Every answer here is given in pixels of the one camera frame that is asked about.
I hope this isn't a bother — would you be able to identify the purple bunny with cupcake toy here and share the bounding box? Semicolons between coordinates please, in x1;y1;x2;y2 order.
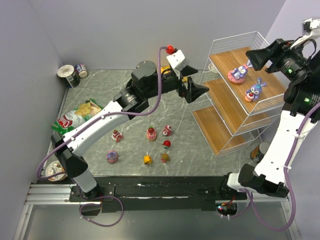
244;77;267;102

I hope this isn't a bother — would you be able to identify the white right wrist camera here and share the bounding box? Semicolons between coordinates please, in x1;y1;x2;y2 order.
290;17;320;49

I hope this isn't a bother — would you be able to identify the tin can front right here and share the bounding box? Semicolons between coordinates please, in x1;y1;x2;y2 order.
250;142;270;164

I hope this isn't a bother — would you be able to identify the yellow Lays chips bag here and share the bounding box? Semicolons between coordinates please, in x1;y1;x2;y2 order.
160;66;176;78

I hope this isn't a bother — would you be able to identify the yellow duck toy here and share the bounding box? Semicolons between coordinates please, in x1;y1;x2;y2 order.
143;155;153;165

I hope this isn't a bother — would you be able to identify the small blue white cup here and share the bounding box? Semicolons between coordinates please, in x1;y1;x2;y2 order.
74;63;88;78

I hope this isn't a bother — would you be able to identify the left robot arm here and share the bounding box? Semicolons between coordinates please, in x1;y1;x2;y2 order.
51;60;209;200

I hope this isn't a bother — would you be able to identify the Chobani yogurt cup front left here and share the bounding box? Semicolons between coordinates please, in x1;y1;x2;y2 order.
45;160;67;182

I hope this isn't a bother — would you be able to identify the pink bear strawberry donut toy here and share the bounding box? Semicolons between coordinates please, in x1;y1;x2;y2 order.
146;126;157;141

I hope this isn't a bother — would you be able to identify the Chobani yogurt cup behind shelf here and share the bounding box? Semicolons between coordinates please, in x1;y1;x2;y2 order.
207;62;218;74

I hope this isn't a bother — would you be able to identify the strawberry cake slice toy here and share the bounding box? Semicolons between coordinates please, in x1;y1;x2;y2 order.
111;129;124;143

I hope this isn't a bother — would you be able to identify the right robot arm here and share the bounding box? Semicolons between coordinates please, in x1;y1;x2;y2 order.
220;36;320;198

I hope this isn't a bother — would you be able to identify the green chips bag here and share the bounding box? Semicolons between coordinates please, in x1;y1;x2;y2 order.
51;98;103;135

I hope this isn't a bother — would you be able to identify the white wire wooden shelf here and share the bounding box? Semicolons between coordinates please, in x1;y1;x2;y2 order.
192;31;286;157

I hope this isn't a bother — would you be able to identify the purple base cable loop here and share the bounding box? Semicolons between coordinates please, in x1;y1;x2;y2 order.
79;194;125;228

